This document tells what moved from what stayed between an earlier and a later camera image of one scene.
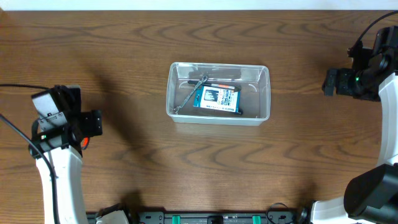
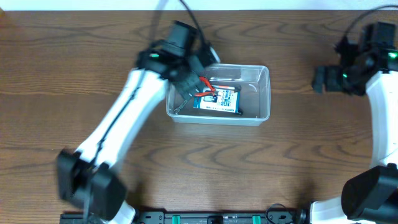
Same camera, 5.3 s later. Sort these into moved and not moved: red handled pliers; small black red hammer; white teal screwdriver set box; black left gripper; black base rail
Moved: black left gripper; red handled pliers
Not moved: small black red hammer; black base rail; white teal screwdriver set box
